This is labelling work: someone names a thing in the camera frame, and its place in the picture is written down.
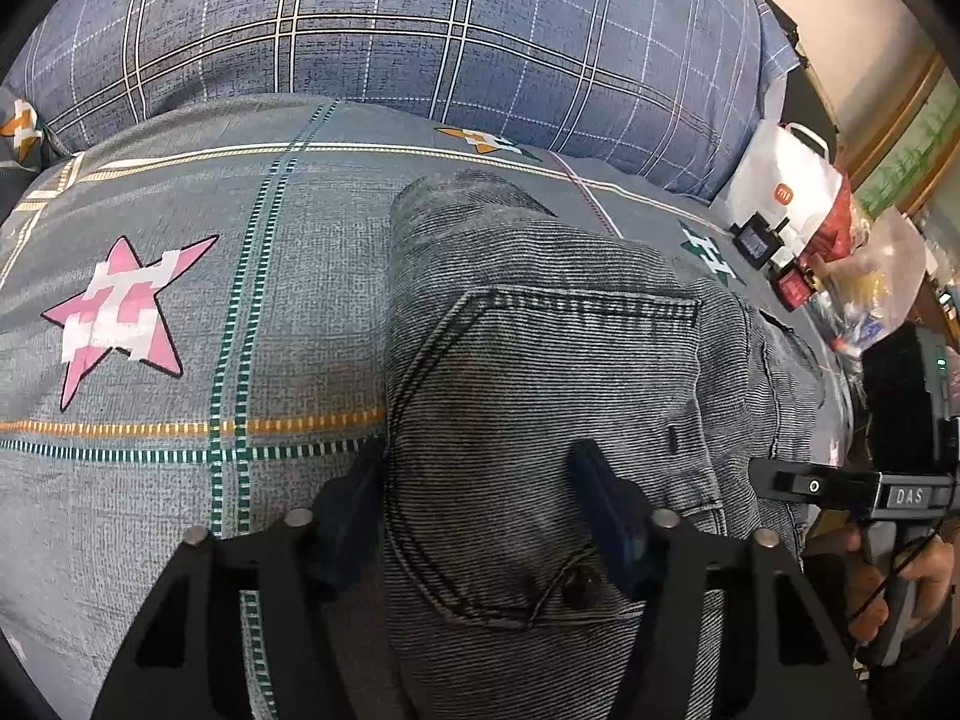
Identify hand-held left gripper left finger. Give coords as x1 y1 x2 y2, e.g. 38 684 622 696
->
90 441 387 720

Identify red plastic bag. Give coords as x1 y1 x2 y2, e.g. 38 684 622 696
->
802 172 871 263

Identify black box with blue label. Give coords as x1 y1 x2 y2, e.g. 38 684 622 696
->
731 214 788 267

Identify clear plastic bag of items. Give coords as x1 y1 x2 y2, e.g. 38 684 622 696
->
814 206 938 361

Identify person's right hand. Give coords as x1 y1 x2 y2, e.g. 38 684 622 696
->
840 521 960 646

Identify black bag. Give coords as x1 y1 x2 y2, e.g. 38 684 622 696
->
765 60 841 158

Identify person's right forearm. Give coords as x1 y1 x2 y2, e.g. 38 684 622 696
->
855 604 960 720

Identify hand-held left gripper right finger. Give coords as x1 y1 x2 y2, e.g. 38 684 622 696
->
568 441 875 720

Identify wooden framed green panel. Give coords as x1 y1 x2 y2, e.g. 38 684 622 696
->
840 45 960 222

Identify white paper bag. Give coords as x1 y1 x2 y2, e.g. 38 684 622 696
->
709 120 845 252

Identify grey star-print bedsheet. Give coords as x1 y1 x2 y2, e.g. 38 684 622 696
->
0 86 863 720

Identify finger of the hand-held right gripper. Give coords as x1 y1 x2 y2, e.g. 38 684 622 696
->
748 459 876 520

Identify grey denim pants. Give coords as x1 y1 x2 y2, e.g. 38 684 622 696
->
382 169 845 720

